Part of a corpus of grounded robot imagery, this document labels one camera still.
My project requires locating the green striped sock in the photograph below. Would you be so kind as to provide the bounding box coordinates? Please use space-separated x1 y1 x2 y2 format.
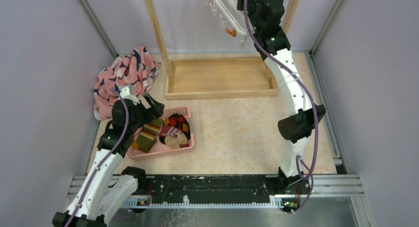
131 118 164 153

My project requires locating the wooden hanger stand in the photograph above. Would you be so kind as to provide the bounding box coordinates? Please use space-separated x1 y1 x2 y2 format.
144 0 299 100

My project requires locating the orange clothes clip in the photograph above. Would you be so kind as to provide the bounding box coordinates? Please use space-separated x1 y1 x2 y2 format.
225 28 237 37

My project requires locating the white plastic clip hanger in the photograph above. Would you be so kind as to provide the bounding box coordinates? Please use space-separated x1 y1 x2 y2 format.
205 0 250 49

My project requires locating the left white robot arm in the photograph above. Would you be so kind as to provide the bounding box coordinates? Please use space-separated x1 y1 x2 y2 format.
52 94 165 227

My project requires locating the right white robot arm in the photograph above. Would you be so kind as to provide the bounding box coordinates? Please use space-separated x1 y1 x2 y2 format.
242 0 326 193

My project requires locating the argyle patterned sock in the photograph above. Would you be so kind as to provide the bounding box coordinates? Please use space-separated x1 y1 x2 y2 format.
164 113 191 139

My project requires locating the pink plastic basket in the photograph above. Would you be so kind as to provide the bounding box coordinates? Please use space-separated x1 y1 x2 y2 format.
126 106 195 160

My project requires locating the beige purple sock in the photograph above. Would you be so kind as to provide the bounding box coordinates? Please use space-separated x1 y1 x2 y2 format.
158 125 189 150

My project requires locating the pink patterned cloth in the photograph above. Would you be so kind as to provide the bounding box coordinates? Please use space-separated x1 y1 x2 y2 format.
93 46 162 121

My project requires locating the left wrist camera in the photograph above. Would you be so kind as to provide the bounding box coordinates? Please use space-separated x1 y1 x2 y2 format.
120 85 140 105

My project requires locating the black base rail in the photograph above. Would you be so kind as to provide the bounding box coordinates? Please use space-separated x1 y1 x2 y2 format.
108 174 312 214

